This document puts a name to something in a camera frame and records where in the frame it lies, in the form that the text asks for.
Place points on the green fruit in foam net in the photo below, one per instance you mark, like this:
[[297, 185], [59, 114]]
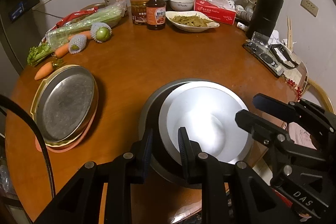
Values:
[[77, 44], [102, 33]]

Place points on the pink plate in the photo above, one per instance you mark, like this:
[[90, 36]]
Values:
[[38, 144]]

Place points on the grey refrigerator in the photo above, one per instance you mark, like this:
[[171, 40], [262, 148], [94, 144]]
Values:
[[15, 37]]

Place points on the steel plate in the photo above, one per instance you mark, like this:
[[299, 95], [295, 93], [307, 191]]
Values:
[[65, 103]]

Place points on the yellow shell-shaped plate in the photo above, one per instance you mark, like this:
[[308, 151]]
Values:
[[41, 86]]

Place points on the wooden chair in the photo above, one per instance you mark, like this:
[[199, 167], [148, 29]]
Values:
[[321, 94]]

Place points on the black case with clear lid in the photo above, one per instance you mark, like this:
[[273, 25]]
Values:
[[265, 58]]

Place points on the celery bunch in plastic bag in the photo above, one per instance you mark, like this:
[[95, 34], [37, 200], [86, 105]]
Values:
[[86, 22]]

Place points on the steel bowl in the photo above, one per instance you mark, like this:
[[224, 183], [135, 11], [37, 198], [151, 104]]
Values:
[[152, 106]]

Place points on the blue box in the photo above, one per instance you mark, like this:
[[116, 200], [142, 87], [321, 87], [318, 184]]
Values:
[[19, 12]]

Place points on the brown sauce bottle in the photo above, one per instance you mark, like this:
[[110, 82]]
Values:
[[156, 14]]

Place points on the black thermos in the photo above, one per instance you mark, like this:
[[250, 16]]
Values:
[[265, 11]]

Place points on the carrot with green top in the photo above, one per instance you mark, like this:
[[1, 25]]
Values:
[[43, 70]]

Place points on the wall socket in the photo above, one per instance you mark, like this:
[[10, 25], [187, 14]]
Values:
[[309, 6]]

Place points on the wooden sticks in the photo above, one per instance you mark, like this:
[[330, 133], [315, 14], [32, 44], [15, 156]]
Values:
[[289, 29]]

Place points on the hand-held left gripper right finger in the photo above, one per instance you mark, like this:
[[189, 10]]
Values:
[[183, 153]]

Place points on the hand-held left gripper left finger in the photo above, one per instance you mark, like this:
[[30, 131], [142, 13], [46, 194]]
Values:
[[147, 153]]

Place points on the crumpled white paper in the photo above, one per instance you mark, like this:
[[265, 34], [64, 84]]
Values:
[[278, 36]]

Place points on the red tissue box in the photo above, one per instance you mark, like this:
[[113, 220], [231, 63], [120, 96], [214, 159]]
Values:
[[215, 12]]

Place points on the white ceramic bowl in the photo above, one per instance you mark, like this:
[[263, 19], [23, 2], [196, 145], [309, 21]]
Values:
[[181, 5]]

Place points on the white plate of green vegetables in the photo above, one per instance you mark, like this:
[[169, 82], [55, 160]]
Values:
[[191, 20]]

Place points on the small white bottle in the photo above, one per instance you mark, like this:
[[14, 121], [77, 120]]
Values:
[[241, 26]]

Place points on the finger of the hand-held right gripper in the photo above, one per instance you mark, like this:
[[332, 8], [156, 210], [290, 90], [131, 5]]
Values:
[[270, 103], [257, 124]]

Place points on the red snack bag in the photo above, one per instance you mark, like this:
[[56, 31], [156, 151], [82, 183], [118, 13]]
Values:
[[71, 18]]

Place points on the amber sauce jar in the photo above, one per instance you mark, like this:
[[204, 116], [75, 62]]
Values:
[[137, 11]]

